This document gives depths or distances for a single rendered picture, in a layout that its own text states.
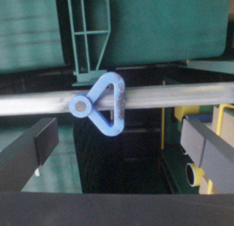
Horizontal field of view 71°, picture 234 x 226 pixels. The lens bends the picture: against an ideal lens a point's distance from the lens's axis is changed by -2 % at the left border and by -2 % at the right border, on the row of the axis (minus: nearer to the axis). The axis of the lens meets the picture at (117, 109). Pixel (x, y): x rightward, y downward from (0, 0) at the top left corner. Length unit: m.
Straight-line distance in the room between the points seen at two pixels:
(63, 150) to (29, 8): 0.26
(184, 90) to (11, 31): 0.30
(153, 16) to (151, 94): 0.12
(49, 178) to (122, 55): 0.29
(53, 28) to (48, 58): 0.05
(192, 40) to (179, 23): 0.03
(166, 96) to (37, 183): 0.31
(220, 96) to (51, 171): 0.34
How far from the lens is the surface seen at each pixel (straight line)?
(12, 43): 0.34
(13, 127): 0.38
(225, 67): 0.39
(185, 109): 0.68
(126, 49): 0.28
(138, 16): 0.29
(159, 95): 0.26
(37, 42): 0.33
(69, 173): 0.38
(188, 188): 0.72
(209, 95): 0.29
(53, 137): 0.16
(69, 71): 1.16
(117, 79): 0.24
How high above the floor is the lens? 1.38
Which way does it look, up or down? 2 degrees up
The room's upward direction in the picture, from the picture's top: 93 degrees counter-clockwise
